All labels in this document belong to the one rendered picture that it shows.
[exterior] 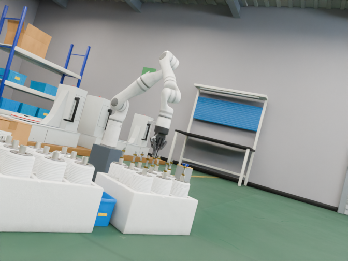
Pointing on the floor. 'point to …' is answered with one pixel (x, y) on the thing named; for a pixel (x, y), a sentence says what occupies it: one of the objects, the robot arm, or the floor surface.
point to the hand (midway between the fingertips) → (155, 153)
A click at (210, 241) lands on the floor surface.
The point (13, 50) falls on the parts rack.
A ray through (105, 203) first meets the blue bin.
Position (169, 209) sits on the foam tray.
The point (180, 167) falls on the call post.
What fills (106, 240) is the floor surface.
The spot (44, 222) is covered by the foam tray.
